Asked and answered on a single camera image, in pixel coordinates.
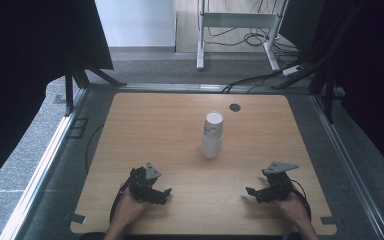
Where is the tangle of black floor cables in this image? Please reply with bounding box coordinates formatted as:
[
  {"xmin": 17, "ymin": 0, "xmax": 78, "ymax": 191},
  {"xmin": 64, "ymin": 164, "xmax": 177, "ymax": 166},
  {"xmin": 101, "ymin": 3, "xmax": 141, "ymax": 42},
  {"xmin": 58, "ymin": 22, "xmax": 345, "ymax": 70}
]
[{"xmin": 206, "ymin": 0, "xmax": 302, "ymax": 58}]

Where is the person's right hand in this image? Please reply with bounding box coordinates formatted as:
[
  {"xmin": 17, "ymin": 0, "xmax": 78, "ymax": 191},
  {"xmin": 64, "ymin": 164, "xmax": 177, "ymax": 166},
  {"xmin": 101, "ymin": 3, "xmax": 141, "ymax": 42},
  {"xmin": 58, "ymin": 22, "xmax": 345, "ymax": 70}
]
[{"xmin": 274, "ymin": 190, "xmax": 310, "ymax": 228}]

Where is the black power strip cable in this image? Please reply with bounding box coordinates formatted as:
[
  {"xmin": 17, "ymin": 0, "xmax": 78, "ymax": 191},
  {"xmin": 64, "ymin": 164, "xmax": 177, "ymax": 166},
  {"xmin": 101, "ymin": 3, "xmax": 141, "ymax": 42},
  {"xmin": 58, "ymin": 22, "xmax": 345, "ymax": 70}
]
[{"xmin": 220, "ymin": 59, "xmax": 302, "ymax": 95}]

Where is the white power strip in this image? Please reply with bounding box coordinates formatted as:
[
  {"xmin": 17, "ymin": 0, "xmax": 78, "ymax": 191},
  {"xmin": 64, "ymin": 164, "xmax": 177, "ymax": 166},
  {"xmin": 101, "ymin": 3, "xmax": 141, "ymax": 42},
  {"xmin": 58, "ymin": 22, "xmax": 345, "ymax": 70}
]
[{"xmin": 281, "ymin": 64, "xmax": 304, "ymax": 77}]

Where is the dark curtain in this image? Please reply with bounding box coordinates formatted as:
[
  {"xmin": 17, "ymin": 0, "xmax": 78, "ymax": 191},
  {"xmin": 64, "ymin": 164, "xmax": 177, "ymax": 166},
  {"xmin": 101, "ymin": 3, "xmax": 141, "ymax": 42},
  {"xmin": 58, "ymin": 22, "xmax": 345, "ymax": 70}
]
[
  {"xmin": 279, "ymin": 0, "xmax": 384, "ymax": 185},
  {"xmin": 0, "ymin": 0, "xmax": 115, "ymax": 198}
]

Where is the black tripod stand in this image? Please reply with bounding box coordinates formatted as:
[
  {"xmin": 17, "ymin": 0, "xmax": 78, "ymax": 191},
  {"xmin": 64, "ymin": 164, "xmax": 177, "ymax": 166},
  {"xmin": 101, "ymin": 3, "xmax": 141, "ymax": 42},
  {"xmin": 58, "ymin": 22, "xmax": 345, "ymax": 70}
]
[
  {"xmin": 63, "ymin": 54, "xmax": 128, "ymax": 118},
  {"xmin": 271, "ymin": 0, "xmax": 364, "ymax": 125}
]

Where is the person's left hand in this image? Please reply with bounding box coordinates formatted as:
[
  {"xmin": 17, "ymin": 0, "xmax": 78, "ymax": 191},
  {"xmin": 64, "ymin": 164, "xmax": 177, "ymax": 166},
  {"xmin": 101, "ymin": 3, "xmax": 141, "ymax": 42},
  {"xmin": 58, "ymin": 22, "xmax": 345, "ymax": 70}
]
[{"xmin": 112, "ymin": 186, "xmax": 148, "ymax": 231}]

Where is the hand-held gripper cable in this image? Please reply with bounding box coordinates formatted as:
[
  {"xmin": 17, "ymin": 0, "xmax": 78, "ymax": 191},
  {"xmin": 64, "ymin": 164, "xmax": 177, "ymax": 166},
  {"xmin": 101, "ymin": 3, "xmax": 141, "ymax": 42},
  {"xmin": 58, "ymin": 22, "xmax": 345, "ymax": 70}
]
[
  {"xmin": 291, "ymin": 179, "xmax": 313, "ymax": 222},
  {"xmin": 109, "ymin": 181, "xmax": 132, "ymax": 224}
]

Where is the thin black floor cable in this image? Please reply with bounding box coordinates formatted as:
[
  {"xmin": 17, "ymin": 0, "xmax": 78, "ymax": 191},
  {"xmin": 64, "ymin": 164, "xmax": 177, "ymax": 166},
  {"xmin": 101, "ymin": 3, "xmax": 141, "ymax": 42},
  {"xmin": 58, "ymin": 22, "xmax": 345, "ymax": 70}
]
[{"xmin": 85, "ymin": 123, "xmax": 106, "ymax": 175}]

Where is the left hand-held gripper cable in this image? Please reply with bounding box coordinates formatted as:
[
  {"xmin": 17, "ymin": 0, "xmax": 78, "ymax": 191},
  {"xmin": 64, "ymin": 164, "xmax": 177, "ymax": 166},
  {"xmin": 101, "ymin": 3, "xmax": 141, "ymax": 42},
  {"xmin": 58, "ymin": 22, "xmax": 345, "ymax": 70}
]
[{"xmin": 109, "ymin": 181, "xmax": 132, "ymax": 224}]

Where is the right hand-held gripper cable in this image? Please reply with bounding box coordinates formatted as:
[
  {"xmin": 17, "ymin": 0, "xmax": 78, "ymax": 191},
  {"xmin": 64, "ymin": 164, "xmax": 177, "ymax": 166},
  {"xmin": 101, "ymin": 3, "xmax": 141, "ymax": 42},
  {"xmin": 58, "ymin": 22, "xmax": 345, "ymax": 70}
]
[{"xmin": 291, "ymin": 179, "xmax": 313, "ymax": 222}]

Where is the aluminium rail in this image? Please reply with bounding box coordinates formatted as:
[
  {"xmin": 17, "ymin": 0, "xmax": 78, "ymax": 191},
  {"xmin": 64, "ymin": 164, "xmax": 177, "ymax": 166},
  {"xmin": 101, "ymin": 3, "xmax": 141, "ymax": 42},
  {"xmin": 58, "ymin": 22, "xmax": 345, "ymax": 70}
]
[
  {"xmin": 309, "ymin": 94, "xmax": 384, "ymax": 240},
  {"xmin": 0, "ymin": 87, "xmax": 88, "ymax": 240},
  {"xmin": 86, "ymin": 82, "xmax": 314, "ymax": 95}
]

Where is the white metal stand frame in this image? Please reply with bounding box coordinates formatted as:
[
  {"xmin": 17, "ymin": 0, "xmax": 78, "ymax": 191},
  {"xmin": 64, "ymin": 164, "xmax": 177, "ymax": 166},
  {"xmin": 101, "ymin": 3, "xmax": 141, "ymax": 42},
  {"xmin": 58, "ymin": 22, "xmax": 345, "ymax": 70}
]
[{"xmin": 196, "ymin": 0, "xmax": 290, "ymax": 72}]

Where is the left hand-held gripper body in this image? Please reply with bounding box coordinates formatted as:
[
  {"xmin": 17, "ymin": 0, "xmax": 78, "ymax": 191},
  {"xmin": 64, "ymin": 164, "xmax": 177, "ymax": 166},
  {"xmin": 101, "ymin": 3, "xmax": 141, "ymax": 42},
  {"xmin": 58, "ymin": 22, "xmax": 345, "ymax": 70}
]
[{"xmin": 128, "ymin": 162, "xmax": 162, "ymax": 203}]

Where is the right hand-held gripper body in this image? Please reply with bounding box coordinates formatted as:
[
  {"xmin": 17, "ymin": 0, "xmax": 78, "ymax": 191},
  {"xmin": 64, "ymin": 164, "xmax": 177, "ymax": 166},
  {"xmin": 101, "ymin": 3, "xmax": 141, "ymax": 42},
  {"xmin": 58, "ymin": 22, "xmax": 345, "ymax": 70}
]
[{"xmin": 262, "ymin": 161, "xmax": 299, "ymax": 202}]

